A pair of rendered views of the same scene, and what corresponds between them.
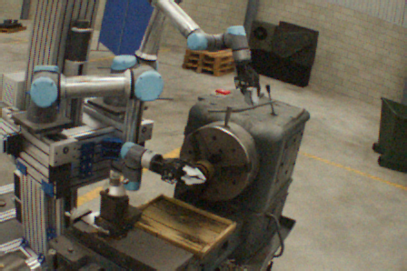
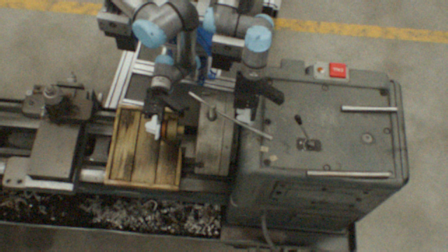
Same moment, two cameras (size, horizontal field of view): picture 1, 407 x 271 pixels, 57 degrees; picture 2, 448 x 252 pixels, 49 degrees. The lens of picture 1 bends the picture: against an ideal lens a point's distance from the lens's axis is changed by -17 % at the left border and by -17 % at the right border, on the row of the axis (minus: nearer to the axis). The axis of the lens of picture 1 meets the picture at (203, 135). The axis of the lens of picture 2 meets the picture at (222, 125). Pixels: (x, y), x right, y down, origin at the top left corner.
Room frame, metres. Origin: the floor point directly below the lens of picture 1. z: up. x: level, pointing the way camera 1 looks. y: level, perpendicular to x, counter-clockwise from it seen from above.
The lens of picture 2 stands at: (1.43, -0.79, 2.81)
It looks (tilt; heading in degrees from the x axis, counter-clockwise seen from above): 65 degrees down; 63
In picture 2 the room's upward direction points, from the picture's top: 9 degrees clockwise
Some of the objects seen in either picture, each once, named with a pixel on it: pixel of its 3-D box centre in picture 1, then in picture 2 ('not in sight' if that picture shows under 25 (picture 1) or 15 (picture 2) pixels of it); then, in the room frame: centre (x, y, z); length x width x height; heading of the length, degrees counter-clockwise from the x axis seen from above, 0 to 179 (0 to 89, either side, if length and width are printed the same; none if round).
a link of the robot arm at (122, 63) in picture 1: (123, 69); not in sight; (2.05, 0.44, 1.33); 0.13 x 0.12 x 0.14; 147
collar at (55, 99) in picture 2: (114, 186); (52, 94); (1.22, 0.24, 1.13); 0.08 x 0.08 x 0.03
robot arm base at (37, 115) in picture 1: (42, 106); not in sight; (1.61, 0.69, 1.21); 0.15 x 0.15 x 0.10
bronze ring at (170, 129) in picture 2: (202, 172); (173, 130); (1.61, -0.02, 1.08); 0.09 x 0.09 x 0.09; 67
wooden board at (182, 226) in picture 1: (179, 224); (147, 146); (1.51, 0.02, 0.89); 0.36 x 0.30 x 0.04; 66
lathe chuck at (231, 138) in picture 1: (217, 162); (210, 133); (1.75, -0.08, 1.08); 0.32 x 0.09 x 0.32; 66
